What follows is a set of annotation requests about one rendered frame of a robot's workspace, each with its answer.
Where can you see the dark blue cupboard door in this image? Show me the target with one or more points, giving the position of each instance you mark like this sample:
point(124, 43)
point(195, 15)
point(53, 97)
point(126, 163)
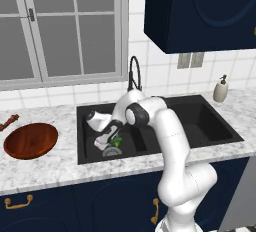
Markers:
point(116, 202)
point(230, 182)
point(36, 214)

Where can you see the black sink tap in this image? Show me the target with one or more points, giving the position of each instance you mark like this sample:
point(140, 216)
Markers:
point(134, 72)

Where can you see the black kitchen sink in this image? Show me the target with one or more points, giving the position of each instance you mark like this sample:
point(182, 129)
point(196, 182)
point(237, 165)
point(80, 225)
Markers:
point(206, 122)

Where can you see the grey wall socket plate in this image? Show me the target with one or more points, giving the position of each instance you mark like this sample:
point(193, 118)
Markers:
point(197, 59)
point(183, 60)

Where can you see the grey framed window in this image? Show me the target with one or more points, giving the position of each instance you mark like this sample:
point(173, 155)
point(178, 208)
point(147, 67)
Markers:
point(63, 26)

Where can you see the brown wooden bowl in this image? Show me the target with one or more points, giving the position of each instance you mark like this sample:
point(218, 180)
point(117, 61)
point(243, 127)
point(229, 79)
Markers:
point(30, 141)

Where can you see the grey sink drain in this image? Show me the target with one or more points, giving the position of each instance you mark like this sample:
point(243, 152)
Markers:
point(112, 151)

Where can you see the brown wooden stick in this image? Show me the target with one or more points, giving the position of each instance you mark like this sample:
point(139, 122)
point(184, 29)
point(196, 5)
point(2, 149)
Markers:
point(9, 121)

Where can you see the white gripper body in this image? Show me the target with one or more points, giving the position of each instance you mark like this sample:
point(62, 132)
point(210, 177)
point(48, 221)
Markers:
point(100, 142)

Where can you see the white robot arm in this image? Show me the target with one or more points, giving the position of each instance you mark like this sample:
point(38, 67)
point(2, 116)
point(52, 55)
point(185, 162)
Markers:
point(171, 132)

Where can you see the beige soap dispenser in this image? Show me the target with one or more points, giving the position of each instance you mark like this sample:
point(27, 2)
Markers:
point(220, 91)

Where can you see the green broccoli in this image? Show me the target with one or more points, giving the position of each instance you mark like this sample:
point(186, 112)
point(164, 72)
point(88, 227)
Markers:
point(116, 141)

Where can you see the dark blue wall cupboard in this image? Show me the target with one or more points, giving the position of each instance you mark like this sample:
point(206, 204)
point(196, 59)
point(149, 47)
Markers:
point(200, 9)

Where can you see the grey window latch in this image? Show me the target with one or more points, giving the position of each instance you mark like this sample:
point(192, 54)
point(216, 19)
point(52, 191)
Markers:
point(31, 14)

